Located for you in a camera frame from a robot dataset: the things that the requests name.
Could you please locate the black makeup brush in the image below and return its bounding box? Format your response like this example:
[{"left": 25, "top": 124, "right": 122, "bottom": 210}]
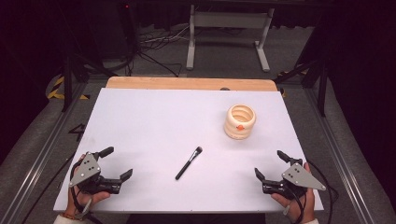
[{"left": 175, "top": 146, "right": 204, "bottom": 181}]

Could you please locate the black floor cable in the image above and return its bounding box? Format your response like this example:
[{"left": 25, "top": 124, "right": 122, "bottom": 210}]
[{"left": 136, "top": 50, "right": 183, "bottom": 77}]

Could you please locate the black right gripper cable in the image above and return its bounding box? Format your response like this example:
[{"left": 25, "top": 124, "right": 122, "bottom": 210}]
[{"left": 290, "top": 160, "right": 340, "bottom": 224}]

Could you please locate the white metal stand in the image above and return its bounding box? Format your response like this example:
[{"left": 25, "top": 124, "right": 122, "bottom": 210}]
[{"left": 185, "top": 4, "right": 276, "bottom": 73}]

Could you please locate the cream ribbed brush holder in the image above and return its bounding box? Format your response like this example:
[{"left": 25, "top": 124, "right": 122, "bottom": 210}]
[{"left": 223, "top": 104, "right": 257, "bottom": 140}]

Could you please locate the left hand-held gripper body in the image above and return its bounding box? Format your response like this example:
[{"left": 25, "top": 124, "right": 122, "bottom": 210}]
[{"left": 68, "top": 151, "right": 122, "bottom": 194}]

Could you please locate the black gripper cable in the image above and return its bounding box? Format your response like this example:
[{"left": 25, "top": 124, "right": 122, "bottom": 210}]
[
  {"left": 290, "top": 160, "right": 340, "bottom": 224},
  {"left": 68, "top": 160, "right": 104, "bottom": 224}
]

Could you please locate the black tripod stand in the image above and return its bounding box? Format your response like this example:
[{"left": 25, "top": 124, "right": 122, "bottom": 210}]
[
  {"left": 60, "top": 50, "right": 120, "bottom": 113},
  {"left": 274, "top": 57, "right": 331, "bottom": 118}
]

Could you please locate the black tower with red light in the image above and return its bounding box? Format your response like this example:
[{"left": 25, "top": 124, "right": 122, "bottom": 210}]
[{"left": 116, "top": 1, "right": 140, "bottom": 62}]

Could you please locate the white table board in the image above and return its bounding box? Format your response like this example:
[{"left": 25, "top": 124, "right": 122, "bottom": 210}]
[{"left": 53, "top": 87, "right": 325, "bottom": 214}]

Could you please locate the aluminium floor rail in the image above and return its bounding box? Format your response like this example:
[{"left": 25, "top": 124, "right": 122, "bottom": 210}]
[
  {"left": 303, "top": 87, "right": 377, "bottom": 224},
  {"left": 0, "top": 81, "right": 89, "bottom": 224}
]

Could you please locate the wooden table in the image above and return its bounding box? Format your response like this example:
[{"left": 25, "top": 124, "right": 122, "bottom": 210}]
[{"left": 106, "top": 76, "right": 278, "bottom": 92}]

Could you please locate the white floor cable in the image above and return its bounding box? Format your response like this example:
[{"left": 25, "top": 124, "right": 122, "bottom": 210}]
[{"left": 139, "top": 25, "right": 191, "bottom": 44}]

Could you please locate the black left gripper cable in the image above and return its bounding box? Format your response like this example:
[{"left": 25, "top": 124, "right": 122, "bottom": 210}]
[{"left": 68, "top": 160, "right": 104, "bottom": 224}]

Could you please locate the person's left hand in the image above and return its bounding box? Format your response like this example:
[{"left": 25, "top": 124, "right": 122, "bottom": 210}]
[{"left": 64, "top": 154, "right": 111, "bottom": 218}]

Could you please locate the person's dark clothing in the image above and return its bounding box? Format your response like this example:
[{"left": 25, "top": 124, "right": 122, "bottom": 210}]
[{"left": 125, "top": 213, "right": 266, "bottom": 224}]

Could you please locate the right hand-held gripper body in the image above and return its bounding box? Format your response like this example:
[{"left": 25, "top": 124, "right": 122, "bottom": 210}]
[{"left": 262, "top": 158, "right": 327, "bottom": 200}]

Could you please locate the person's right hand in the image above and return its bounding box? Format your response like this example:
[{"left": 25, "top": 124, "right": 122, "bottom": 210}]
[{"left": 271, "top": 162, "right": 316, "bottom": 223}]

